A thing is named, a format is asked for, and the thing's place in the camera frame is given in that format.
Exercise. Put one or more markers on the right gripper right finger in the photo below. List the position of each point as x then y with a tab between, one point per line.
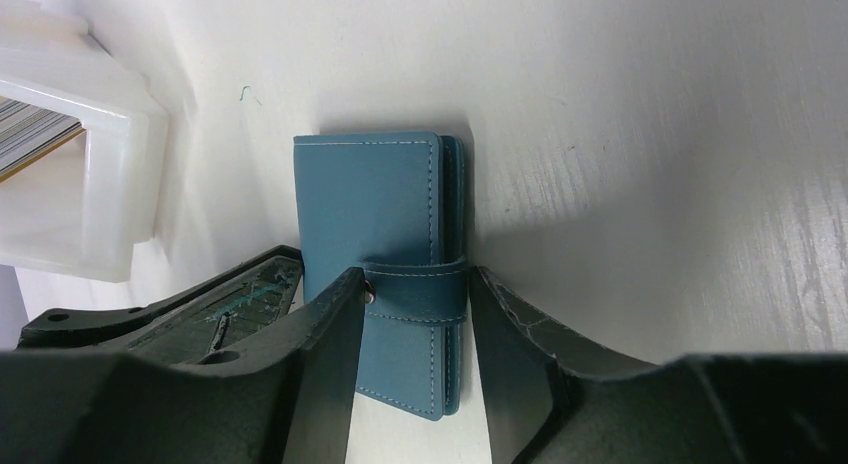
552	395

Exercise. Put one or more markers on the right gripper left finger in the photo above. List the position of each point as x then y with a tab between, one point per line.
281	395

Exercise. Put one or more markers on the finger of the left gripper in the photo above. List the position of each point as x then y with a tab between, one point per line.
187	326

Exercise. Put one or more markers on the clear plastic tray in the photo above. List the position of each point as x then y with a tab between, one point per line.
82	208

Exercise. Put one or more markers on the blue leather card holder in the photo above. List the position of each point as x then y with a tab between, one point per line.
392	204

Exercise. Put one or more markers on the stack of cards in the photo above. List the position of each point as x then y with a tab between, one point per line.
29	132

